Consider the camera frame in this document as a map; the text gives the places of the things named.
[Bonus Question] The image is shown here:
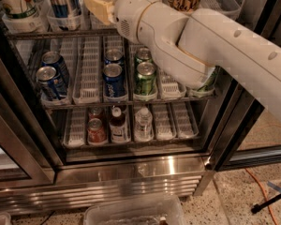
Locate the blue soda can front left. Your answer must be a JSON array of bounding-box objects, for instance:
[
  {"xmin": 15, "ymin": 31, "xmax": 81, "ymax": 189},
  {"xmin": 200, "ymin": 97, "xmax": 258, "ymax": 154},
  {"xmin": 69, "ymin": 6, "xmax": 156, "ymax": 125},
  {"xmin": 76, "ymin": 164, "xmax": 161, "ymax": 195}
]
[{"xmin": 37, "ymin": 66, "xmax": 67, "ymax": 100}]

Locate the blue pepsi can rear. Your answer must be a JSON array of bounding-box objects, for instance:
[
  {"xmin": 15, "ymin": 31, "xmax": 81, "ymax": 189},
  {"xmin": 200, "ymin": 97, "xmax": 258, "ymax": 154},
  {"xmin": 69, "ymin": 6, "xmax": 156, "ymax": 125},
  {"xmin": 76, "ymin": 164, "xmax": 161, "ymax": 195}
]
[{"xmin": 104, "ymin": 49, "xmax": 125, "ymax": 68}]

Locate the red soda can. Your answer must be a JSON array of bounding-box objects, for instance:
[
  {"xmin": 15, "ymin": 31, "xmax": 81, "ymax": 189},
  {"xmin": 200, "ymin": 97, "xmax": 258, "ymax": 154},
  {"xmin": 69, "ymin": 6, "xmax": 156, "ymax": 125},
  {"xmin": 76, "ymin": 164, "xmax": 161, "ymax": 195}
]
[
  {"xmin": 88, "ymin": 118, "xmax": 107, "ymax": 143},
  {"xmin": 88, "ymin": 107, "xmax": 104, "ymax": 120}
]

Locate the blue soda can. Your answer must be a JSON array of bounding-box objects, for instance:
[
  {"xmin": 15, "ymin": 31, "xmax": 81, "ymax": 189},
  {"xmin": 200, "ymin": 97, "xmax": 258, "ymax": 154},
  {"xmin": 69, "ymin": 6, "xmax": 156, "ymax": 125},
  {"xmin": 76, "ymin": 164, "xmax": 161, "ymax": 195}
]
[
  {"xmin": 37, "ymin": 66, "xmax": 67, "ymax": 100},
  {"xmin": 41, "ymin": 51, "xmax": 69, "ymax": 84}
]

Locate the green soda can front centre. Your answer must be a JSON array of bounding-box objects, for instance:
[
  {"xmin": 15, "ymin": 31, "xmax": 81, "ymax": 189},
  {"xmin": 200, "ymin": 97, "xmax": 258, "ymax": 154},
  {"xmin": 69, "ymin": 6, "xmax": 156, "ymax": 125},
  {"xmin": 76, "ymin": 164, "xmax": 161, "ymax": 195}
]
[{"xmin": 134, "ymin": 62, "xmax": 156, "ymax": 96}]

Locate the green soda can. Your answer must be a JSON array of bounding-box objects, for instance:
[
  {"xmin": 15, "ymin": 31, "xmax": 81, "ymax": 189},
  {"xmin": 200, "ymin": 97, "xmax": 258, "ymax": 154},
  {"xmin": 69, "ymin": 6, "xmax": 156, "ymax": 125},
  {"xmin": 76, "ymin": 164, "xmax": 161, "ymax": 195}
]
[
  {"xmin": 134, "ymin": 62, "xmax": 156, "ymax": 96},
  {"xmin": 134, "ymin": 47, "xmax": 152, "ymax": 65},
  {"xmin": 194, "ymin": 67, "xmax": 218, "ymax": 92}
]

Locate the red soda can rear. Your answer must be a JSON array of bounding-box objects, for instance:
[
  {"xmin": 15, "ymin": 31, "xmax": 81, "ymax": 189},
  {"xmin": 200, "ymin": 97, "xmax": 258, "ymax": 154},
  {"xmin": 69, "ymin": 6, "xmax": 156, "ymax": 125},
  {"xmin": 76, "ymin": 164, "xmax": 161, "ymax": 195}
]
[{"xmin": 88, "ymin": 107, "xmax": 104, "ymax": 120}]

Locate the wire shelf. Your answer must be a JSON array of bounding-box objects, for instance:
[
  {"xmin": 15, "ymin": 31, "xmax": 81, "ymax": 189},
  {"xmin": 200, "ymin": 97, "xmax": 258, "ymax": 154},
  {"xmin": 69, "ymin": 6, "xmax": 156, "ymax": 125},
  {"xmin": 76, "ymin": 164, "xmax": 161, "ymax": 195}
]
[
  {"xmin": 6, "ymin": 28, "xmax": 119, "ymax": 40},
  {"xmin": 42, "ymin": 95, "xmax": 217, "ymax": 110}
]

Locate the brown drink bottle white cap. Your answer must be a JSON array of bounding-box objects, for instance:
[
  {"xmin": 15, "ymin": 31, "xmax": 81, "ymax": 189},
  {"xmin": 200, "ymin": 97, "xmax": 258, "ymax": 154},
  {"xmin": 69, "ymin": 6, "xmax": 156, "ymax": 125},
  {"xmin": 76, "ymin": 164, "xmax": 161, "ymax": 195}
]
[{"xmin": 110, "ymin": 107, "xmax": 128, "ymax": 143}]

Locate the clear plastic bin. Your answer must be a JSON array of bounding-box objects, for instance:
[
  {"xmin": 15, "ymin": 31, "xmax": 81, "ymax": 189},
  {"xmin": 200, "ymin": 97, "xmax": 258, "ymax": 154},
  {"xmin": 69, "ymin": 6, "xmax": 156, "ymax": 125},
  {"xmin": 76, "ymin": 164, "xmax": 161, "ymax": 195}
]
[{"xmin": 83, "ymin": 194, "xmax": 187, "ymax": 225}]

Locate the clear water bottle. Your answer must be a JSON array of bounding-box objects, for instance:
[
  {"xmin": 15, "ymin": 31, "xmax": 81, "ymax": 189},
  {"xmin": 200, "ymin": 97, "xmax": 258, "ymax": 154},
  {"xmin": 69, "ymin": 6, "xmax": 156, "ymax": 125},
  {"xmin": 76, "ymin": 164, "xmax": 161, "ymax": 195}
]
[{"xmin": 134, "ymin": 106, "xmax": 153, "ymax": 142}]

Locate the blue pepsi can front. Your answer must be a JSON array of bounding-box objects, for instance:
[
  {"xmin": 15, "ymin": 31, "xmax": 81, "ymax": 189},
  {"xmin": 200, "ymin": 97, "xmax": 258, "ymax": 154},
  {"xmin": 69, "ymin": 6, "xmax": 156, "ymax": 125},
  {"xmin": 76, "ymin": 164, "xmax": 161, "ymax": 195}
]
[{"xmin": 102, "ymin": 64, "xmax": 126, "ymax": 98}]

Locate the fridge glass door right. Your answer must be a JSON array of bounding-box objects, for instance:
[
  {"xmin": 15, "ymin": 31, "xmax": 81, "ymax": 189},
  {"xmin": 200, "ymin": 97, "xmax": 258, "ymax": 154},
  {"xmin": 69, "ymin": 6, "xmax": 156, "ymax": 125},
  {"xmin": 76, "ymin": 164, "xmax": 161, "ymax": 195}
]
[{"xmin": 210, "ymin": 0, "xmax": 281, "ymax": 171}]

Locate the blue pepsi can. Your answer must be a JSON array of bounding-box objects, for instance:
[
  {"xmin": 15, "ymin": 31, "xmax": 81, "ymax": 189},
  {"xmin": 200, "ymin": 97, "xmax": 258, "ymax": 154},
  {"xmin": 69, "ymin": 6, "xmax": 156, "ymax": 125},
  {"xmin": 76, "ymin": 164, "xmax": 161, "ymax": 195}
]
[
  {"xmin": 102, "ymin": 64, "xmax": 126, "ymax": 98},
  {"xmin": 104, "ymin": 49, "xmax": 125, "ymax": 68}
]

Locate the stainless steel fridge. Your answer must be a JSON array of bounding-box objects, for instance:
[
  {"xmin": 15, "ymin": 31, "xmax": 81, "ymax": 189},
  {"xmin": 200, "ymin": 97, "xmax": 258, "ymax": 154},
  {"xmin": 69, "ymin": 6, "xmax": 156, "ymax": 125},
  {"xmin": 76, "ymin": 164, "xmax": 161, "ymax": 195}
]
[{"xmin": 0, "ymin": 0, "xmax": 273, "ymax": 215}]

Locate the black stand leg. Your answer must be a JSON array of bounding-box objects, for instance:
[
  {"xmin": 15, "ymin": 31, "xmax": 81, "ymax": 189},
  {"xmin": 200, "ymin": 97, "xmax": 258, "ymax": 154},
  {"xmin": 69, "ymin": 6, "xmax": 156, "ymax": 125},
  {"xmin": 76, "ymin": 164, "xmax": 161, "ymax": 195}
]
[{"xmin": 251, "ymin": 193, "xmax": 281, "ymax": 214}]

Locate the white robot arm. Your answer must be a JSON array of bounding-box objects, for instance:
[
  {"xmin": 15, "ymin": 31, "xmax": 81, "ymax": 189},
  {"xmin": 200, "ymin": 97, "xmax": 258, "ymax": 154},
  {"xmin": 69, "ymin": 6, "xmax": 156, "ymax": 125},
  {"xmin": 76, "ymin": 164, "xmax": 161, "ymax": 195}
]
[{"xmin": 83, "ymin": 0, "xmax": 281, "ymax": 122}]

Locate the top wire shelf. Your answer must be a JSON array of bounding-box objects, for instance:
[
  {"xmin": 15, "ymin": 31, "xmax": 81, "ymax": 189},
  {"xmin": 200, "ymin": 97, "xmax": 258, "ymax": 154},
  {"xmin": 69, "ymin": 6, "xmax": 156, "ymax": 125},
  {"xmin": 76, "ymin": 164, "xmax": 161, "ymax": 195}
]
[{"xmin": 6, "ymin": 28, "xmax": 119, "ymax": 40}]

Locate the middle wire shelf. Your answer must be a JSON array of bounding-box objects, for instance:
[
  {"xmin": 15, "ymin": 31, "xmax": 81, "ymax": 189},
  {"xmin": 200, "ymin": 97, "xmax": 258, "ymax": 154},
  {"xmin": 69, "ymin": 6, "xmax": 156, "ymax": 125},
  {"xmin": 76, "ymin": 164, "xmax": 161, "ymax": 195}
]
[{"xmin": 42, "ymin": 95, "xmax": 217, "ymax": 110}]

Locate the white empty shelf tray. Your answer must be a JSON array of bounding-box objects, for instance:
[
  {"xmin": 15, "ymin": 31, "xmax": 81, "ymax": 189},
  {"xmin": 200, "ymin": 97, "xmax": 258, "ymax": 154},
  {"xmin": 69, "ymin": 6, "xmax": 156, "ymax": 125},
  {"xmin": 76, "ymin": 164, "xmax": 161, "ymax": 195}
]
[{"xmin": 73, "ymin": 37, "xmax": 101, "ymax": 104}]

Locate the blue soda can rear left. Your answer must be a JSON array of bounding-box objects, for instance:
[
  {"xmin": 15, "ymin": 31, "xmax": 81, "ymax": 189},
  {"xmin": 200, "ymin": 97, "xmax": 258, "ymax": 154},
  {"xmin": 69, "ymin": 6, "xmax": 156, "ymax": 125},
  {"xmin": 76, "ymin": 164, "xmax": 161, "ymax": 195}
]
[{"xmin": 41, "ymin": 51, "xmax": 69, "ymax": 84}]

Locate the green soda can rear centre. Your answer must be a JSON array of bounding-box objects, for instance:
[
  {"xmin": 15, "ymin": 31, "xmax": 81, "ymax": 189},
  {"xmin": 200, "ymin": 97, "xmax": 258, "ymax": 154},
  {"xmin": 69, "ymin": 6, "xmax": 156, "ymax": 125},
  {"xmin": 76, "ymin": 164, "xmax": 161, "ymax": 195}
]
[{"xmin": 134, "ymin": 47, "xmax": 152, "ymax": 65}]

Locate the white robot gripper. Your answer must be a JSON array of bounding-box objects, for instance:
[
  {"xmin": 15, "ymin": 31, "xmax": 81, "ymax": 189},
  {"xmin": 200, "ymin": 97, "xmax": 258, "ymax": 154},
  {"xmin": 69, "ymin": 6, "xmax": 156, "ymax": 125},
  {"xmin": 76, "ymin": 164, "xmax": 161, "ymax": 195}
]
[{"xmin": 83, "ymin": 0, "xmax": 161, "ymax": 43}]

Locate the green soda can front right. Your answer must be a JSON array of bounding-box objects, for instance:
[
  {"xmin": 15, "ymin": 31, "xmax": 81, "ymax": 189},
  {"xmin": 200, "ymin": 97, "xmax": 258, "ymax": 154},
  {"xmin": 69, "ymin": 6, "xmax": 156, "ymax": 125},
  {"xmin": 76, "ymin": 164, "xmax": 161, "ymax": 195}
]
[{"xmin": 194, "ymin": 67, "xmax": 218, "ymax": 92}]

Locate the red soda can front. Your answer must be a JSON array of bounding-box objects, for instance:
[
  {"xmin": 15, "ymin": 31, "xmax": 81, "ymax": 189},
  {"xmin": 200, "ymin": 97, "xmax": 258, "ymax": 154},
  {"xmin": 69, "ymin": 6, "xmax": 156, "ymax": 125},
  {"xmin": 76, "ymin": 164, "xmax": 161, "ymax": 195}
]
[{"xmin": 88, "ymin": 118, "xmax": 107, "ymax": 143}]

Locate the orange cable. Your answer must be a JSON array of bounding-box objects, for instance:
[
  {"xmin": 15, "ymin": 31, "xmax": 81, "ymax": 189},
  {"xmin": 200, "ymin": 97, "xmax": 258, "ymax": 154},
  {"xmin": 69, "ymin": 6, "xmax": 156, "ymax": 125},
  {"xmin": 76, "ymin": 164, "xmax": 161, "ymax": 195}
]
[{"xmin": 244, "ymin": 168, "xmax": 279, "ymax": 225}]

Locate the fridge door left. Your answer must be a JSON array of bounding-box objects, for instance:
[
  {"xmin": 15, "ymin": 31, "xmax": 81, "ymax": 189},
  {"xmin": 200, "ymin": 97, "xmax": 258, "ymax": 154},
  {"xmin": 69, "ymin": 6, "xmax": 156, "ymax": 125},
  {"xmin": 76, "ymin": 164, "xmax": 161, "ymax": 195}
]
[{"xmin": 0, "ymin": 42, "xmax": 56, "ymax": 191}]

